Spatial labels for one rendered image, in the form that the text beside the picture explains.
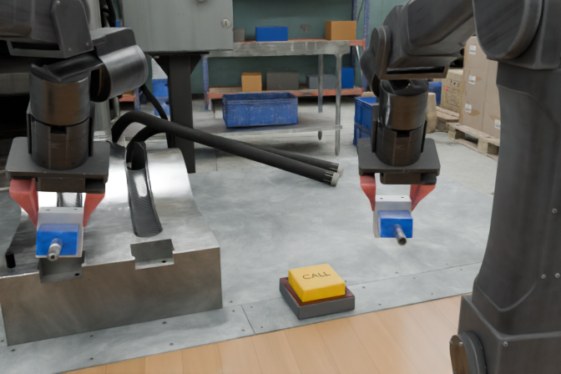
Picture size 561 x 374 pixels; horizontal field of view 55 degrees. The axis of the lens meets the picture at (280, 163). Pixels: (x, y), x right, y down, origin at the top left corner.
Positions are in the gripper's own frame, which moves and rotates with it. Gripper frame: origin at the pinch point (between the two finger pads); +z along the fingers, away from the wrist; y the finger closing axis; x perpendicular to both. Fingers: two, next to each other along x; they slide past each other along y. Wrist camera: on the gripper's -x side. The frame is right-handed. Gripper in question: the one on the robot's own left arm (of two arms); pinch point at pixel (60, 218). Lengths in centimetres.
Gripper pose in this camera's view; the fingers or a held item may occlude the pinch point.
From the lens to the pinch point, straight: 69.4
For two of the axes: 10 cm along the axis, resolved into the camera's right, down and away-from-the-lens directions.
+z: -2.2, 8.1, 5.4
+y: -9.5, -0.4, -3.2
